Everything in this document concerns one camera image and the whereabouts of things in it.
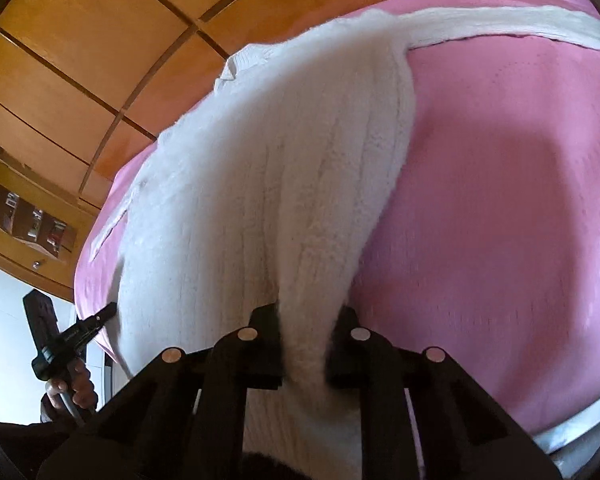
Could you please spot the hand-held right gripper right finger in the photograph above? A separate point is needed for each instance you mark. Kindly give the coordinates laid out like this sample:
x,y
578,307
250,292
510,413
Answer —
x,y
341,355

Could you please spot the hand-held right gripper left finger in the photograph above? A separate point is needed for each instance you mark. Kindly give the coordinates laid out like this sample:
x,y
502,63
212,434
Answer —
x,y
269,345

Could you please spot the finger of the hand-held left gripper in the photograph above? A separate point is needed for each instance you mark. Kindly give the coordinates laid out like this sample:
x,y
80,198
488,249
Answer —
x,y
105,314

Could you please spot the white knitted sweater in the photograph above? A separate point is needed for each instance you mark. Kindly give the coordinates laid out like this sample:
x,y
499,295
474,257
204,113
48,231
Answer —
x,y
280,185

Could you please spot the person's left forearm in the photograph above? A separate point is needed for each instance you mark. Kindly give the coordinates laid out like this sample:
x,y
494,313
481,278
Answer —
x,y
20,440

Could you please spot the person's left hand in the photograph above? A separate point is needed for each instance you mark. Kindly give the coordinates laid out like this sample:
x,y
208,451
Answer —
x,y
84,385

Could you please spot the wooden bedside cabinet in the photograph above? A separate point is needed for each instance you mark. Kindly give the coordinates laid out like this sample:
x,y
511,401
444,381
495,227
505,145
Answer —
x,y
10,270

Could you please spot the pink bed sheet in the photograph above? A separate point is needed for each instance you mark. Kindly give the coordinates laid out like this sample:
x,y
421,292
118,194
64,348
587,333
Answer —
x,y
480,210

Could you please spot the white mattress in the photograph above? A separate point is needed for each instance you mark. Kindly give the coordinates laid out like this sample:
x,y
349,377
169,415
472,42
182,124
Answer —
x,y
550,437

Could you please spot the wooden panelled headboard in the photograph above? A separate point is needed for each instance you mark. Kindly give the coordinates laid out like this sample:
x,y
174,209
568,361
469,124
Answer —
x,y
105,20

